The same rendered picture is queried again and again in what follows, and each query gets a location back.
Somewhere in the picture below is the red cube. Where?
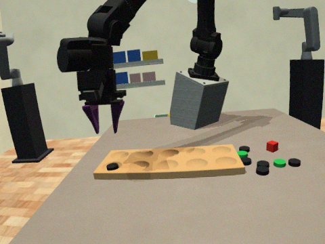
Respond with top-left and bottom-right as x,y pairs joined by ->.
266,141 -> 278,153

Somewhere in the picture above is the green disc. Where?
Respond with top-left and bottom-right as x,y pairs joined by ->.
274,159 -> 286,167
237,150 -> 248,158

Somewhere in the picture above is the wooden tray with round pockets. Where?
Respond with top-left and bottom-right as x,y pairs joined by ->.
93,144 -> 245,180

